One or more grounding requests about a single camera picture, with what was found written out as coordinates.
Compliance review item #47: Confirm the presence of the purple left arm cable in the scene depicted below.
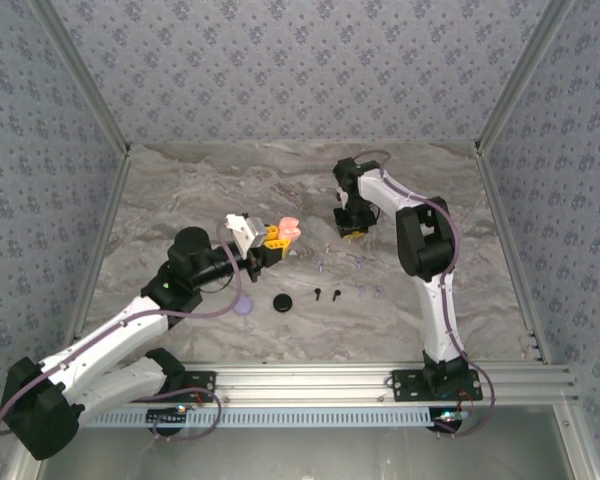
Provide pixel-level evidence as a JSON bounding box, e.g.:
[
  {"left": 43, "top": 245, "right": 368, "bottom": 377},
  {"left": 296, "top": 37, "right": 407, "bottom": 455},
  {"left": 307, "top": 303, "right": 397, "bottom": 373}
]
[{"left": 0, "top": 222, "right": 244, "bottom": 444}]

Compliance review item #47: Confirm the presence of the pink earbud charging case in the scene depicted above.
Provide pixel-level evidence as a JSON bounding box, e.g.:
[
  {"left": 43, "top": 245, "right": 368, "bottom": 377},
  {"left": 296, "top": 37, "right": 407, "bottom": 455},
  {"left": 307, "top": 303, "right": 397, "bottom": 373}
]
[{"left": 278, "top": 216, "right": 304, "bottom": 245}]

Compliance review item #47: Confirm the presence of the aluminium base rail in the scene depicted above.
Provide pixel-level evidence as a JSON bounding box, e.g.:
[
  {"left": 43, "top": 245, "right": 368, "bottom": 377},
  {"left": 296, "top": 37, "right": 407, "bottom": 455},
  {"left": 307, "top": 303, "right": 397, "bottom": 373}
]
[{"left": 124, "top": 363, "right": 580, "bottom": 407}]

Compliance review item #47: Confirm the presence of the aluminium side rail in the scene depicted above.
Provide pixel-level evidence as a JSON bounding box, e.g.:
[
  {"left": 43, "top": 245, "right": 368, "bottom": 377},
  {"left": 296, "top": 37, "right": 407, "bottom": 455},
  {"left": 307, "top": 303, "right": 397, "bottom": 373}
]
[
  {"left": 57, "top": 149, "right": 134, "bottom": 369},
  {"left": 475, "top": 148, "right": 552, "bottom": 365}
]

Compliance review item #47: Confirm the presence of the white slotted cable duct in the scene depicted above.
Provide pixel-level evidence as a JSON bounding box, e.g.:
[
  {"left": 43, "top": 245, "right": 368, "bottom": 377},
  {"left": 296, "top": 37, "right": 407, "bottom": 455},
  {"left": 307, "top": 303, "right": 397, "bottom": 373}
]
[{"left": 82, "top": 407, "right": 464, "bottom": 430}]

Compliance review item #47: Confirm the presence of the small circuit board with LED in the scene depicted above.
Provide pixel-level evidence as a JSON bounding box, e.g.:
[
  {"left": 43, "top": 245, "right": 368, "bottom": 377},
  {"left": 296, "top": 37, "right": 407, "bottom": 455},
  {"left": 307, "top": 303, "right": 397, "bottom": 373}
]
[
  {"left": 146, "top": 405, "right": 190, "bottom": 422},
  {"left": 432, "top": 408, "right": 470, "bottom": 424}
]

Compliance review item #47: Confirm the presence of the aluminium table edge rail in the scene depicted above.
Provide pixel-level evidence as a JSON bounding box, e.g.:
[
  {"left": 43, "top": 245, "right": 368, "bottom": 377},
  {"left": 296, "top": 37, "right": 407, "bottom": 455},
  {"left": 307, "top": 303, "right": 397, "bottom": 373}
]
[{"left": 127, "top": 139, "right": 481, "bottom": 149}]

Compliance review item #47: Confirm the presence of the aluminium corner post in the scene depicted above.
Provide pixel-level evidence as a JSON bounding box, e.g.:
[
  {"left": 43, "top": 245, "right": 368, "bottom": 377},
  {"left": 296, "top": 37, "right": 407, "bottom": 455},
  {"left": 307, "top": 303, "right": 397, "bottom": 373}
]
[
  {"left": 472, "top": 0, "right": 580, "bottom": 157},
  {"left": 29, "top": 0, "right": 132, "bottom": 159}
]

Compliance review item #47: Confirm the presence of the aluminium lower frame post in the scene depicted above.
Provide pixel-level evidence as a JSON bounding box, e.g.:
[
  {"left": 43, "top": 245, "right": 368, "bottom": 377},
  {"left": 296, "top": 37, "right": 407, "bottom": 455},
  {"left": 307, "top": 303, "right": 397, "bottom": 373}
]
[
  {"left": 4, "top": 447, "right": 49, "bottom": 480},
  {"left": 552, "top": 403, "right": 600, "bottom": 480}
]

